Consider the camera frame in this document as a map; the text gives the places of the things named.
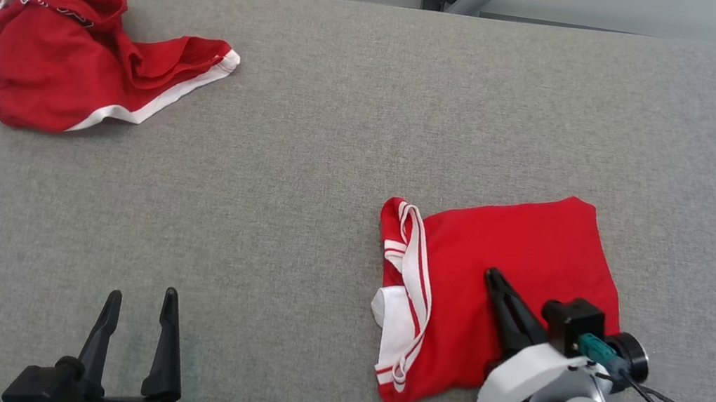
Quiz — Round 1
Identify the red jersey with white stripes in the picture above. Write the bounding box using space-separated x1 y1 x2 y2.
353 168 639 402

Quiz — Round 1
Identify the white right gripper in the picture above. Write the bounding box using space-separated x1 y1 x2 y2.
468 267 609 402

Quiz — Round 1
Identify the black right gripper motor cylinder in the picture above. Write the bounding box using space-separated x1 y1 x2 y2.
600 329 654 387

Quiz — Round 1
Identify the red jersey with lettering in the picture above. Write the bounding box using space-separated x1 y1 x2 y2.
0 0 250 160

